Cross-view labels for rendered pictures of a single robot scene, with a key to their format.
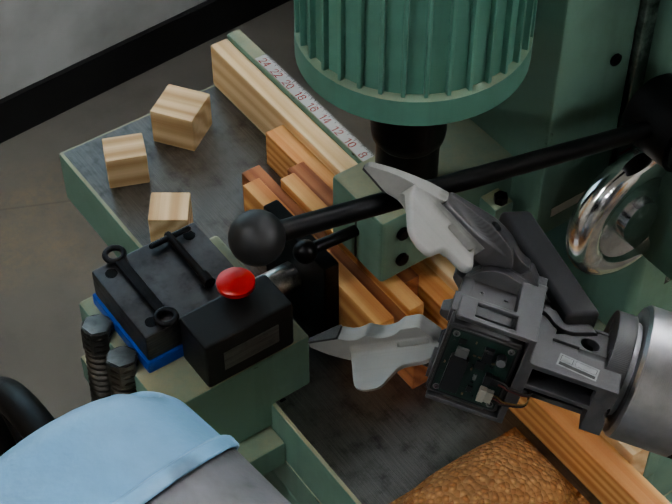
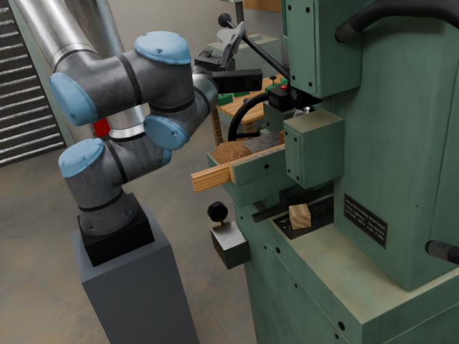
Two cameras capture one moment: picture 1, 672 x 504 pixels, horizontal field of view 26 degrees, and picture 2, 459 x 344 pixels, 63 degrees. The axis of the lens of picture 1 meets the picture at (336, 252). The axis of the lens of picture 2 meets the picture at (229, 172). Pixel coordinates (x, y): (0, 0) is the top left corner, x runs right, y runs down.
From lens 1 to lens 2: 1.37 m
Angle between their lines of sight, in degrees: 79
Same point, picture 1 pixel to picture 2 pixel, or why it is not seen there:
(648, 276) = (336, 200)
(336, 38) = not seen: hidden behind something
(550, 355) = (197, 69)
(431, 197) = (233, 31)
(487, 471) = (235, 145)
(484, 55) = not seen: hidden behind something
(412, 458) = (255, 148)
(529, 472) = (234, 153)
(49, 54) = not seen: outside the picture
